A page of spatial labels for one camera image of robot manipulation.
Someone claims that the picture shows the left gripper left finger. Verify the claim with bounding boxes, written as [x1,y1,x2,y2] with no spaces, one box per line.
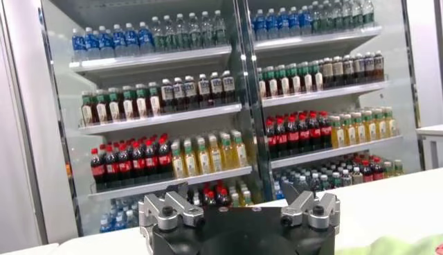
[138,182,206,232]

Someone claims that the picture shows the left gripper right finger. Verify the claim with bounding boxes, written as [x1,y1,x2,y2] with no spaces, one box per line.
[280,182,342,231]

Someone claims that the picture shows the light green t-shirt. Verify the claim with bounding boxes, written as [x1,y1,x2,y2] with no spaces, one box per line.
[334,234,443,255]

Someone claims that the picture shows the blue water bottle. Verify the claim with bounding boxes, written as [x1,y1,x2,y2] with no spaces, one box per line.
[84,26,100,60]
[99,214,112,234]
[265,8,279,39]
[277,7,290,37]
[273,182,285,201]
[253,9,267,41]
[125,22,140,56]
[138,21,154,55]
[71,28,87,62]
[288,6,301,37]
[112,24,127,58]
[114,211,127,231]
[299,5,312,35]
[98,25,114,59]

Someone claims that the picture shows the left drinks shelf cabinet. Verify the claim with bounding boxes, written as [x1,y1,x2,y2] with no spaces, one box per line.
[36,0,264,240]

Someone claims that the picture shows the drinks shelf cabinet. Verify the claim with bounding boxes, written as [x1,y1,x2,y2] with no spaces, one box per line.
[238,0,425,202]
[36,0,264,240]

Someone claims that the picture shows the white-cap dark bottle blue label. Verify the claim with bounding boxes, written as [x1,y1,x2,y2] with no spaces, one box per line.
[197,73,211,107]
[210,71,224,105]
[363,52,376,83]
[373,51,385,82]
[160,79,174,114]
[183,76,198,110]
[353,53,365,84]
[172,78,186,112]
[221,70,236,104]
[343,54,355,86]

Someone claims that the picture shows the right drinks shelf cabinet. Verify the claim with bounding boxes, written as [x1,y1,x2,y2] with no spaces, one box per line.
[238,0,425,202]

